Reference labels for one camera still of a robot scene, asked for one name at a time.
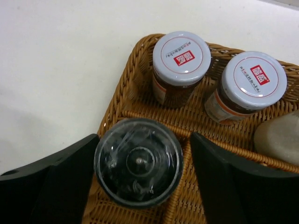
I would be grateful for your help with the brown wicker divided tray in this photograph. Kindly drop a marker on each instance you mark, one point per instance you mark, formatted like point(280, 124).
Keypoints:
point(133, 98)

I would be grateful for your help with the black-cap white spice bottle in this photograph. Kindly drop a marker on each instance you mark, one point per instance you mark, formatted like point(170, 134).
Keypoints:
point(278, 138)

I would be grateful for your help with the clear-cap grinder bottle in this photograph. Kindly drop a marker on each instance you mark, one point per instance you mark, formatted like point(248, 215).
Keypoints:
point(138, 162)

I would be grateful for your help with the white-lid sauce jar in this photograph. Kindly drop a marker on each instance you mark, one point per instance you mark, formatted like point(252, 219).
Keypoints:
point(180, 61)
point(250, 82)

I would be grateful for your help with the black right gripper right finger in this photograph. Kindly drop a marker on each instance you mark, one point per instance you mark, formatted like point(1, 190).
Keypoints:
point(235, 190)

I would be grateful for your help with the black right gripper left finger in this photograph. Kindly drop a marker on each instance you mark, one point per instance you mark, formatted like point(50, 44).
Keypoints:
point(52, 190)

